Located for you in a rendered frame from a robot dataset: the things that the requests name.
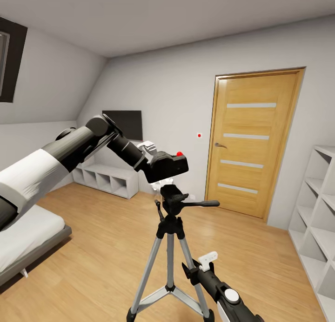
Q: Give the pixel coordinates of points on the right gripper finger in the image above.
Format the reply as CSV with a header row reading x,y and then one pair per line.
x,y
196,263
186,270

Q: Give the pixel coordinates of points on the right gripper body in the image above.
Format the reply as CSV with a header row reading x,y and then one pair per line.
x,y
199,276

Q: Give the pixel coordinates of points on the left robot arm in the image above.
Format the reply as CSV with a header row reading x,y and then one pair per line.
x,y
24,183

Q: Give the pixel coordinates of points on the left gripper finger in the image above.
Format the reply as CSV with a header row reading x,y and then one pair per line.
x,y
149,170

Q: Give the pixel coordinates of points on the digital camera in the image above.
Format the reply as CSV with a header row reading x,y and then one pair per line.
x,y
166,165

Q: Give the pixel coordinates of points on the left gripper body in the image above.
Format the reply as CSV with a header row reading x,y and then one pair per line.
x,y
133,156

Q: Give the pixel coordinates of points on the camera tripod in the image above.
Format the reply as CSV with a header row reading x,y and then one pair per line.
x,y
171,225

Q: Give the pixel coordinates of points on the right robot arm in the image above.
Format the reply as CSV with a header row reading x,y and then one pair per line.
x,y
230,305

